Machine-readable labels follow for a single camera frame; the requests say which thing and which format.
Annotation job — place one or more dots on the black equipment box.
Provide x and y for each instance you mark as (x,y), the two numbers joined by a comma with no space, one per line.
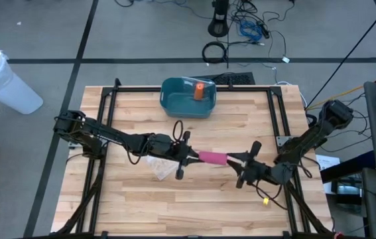
(347,192)

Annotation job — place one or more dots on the thin black diagonal strut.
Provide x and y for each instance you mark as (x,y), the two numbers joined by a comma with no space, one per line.
(350,53)

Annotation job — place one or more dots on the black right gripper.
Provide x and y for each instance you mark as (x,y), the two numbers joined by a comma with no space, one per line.
(255,172)

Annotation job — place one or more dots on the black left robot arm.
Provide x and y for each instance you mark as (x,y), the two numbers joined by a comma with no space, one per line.
(108,136)

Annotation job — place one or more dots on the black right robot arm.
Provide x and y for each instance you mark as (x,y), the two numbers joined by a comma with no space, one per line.
(310,139)

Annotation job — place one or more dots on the white paper sheet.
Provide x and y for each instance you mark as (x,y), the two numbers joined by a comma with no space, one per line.
(328,162)

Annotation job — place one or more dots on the black floor stand base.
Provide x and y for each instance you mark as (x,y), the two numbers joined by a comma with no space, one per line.
(219,20)

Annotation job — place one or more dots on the teal plastic bin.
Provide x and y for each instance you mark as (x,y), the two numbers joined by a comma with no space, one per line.
(181,106)

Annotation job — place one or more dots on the grey metal mounting plate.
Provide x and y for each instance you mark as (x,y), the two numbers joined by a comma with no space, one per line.
(282,140)

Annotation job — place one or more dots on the white trash can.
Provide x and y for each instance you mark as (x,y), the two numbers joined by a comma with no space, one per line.
(2,83)

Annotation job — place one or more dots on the black textured floor mat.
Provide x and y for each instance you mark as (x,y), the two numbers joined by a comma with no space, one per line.
(237,79)

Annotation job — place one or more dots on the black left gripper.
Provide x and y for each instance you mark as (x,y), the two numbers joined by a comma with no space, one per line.
(174,151)

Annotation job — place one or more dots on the orange bandage roll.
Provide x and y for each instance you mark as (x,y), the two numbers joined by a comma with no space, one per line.
(199,92)

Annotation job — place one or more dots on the black aluminium table frame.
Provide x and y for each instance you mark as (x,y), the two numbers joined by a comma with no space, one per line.
(134,88)

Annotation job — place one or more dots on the pink bandage roll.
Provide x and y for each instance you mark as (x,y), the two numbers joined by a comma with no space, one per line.
(212,158)

